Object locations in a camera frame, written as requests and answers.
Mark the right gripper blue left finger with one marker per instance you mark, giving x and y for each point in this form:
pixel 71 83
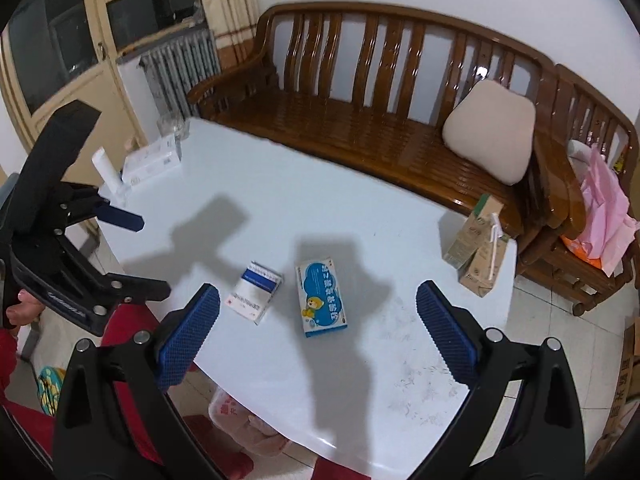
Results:
pixel 91 436

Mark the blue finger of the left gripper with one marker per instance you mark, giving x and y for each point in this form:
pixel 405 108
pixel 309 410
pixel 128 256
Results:
pixel 120 217
pixel 130 289

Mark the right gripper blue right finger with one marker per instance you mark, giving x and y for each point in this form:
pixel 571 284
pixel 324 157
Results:
pixel 544 437

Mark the white blue medicine box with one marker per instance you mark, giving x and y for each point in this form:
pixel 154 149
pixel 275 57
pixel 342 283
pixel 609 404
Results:
pixel 253 292

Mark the blue cartoon medicine box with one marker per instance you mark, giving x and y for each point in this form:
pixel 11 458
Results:
pixel 320 299

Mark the white red trash bag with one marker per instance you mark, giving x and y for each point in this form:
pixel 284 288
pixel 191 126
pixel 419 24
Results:
pixel 244 427

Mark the person's left hand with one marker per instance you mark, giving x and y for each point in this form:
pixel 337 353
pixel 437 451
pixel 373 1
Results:
pixel 26 311

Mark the white paper roll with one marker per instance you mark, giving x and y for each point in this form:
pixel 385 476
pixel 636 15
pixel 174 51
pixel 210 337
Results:
pixel 108 173

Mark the white product box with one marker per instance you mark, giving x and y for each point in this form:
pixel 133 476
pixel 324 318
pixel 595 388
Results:
pixel 152 160

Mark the cardboard boxes pile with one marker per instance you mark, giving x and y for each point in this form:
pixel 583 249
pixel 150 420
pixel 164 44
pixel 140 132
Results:
pixel 630 357

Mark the glass jar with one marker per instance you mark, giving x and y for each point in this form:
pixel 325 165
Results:
pixel 173 124

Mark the grey radiator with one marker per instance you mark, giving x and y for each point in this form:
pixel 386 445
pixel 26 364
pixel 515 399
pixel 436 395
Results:
pixel 175 67

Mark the small brown drink carton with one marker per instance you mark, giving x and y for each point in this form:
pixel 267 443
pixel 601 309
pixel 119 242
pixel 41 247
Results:
pixel 480 274

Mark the tall green drink carton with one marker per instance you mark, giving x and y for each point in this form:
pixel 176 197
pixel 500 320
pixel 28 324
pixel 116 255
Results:
pixel 467 240

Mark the pink plastic bag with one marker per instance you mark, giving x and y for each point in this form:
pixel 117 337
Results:
pixel 609 229

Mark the beige curtain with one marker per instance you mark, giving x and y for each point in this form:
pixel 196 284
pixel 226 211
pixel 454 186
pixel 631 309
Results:
pixel 234 25

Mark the beige cushion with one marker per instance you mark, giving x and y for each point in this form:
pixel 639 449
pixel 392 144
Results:
pixel 493 128

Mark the wooden armchair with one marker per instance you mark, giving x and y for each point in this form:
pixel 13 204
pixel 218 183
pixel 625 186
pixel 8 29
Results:
pixel 552 259

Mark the long wooden bench sofa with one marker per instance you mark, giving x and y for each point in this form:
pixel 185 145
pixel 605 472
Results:
pixel 370 85

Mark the window door frame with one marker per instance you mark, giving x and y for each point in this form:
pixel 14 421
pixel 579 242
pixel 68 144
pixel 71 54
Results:
pixel 57 51

